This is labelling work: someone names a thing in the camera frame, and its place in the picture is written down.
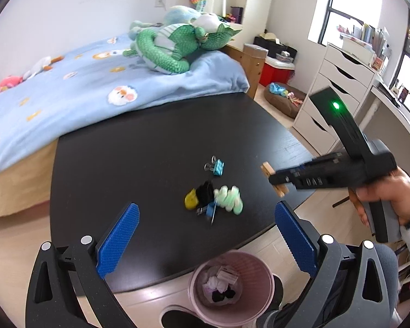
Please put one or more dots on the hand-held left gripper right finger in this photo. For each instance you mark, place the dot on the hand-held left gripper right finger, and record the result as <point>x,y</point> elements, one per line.
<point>295,237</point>

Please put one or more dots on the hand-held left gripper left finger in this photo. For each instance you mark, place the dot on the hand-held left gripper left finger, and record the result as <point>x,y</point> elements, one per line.
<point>118,239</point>

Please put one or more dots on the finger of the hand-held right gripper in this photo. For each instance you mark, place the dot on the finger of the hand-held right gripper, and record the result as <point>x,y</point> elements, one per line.
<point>319,164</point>
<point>283,177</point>

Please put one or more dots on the wooden clothespin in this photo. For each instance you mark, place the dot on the wooden clothespin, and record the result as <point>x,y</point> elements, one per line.
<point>267,169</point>

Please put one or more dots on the pink trash bin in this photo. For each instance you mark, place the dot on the pink trash bin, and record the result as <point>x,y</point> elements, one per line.
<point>259,276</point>

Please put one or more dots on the green fluffy scrunchie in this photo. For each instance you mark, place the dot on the green fluffy scrunchie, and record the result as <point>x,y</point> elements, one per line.
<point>230,200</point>

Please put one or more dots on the teal binder clip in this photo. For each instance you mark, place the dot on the teal binder clip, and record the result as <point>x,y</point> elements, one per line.
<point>218,168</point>

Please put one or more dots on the pink card packet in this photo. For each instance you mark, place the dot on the pink card packet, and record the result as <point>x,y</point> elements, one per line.
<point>227,275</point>

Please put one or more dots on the small black sock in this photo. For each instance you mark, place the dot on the small black sock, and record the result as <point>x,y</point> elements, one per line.
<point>205,192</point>

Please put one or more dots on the blue binder clip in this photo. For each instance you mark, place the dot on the blue binder clip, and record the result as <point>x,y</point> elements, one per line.
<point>210,210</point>

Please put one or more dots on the large black sock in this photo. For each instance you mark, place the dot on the large black sock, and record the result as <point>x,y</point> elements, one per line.
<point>222,295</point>

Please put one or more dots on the white sock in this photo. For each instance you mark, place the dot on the white sock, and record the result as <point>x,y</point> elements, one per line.
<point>213,283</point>

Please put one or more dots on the person's right hand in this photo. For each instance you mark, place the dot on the person's right hand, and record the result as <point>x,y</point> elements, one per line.
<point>396,198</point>

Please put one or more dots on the white drawer cabinet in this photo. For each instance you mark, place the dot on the white drawer cabinet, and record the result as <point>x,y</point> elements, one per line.
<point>331,85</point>

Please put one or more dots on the brown pet bed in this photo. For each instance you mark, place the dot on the brown pet bed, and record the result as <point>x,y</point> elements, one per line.
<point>283,104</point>

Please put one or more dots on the light blue toy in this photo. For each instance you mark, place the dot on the light blue toy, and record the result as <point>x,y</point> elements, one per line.
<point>277,89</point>

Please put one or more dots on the black low table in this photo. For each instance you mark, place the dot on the black low table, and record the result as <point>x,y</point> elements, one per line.
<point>140,150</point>

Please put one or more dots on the red cooler box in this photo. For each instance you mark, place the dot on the red cooler box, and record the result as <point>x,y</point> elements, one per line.
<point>276,71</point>

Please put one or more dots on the row of books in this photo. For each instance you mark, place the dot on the row of books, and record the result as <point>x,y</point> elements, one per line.
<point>362,39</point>

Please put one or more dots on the wooden bed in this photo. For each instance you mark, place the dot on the wooden bed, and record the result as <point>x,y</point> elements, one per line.
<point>20,191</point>

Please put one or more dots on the black storage box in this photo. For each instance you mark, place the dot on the black storage box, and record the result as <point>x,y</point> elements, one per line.
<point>276,47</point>

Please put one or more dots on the beige hat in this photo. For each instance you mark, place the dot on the beige hat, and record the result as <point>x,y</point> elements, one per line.
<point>268,36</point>

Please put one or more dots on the black framed window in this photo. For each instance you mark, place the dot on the black framed window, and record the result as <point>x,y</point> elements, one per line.
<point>355,0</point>

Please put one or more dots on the blue printed blanket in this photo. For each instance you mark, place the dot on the blue printed blanket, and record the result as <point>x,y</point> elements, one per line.
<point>71,85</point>

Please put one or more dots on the dark purple box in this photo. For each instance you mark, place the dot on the dark purple box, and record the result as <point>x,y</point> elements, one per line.
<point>236,14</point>

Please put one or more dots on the green dragon plush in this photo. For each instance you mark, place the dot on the green dragon plush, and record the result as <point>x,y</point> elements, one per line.
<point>164,46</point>

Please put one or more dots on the white arched lamp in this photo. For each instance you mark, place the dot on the white arched lamp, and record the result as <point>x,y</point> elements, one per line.
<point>220,1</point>

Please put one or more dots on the white duck plush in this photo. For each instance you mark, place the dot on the white duck plush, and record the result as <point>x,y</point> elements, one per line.
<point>42,65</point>

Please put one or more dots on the pink plush toy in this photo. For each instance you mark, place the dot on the pink plush toy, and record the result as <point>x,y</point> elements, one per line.
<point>8,82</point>

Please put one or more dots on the light blue plush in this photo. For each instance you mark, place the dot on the light blue plush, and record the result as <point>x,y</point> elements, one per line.
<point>177,15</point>

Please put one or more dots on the white wall shelf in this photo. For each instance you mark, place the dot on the white wall shelf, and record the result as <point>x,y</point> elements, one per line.
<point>256,10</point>

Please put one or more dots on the white wall socket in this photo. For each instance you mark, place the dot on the white wall socket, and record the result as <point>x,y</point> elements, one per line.
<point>161,2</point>

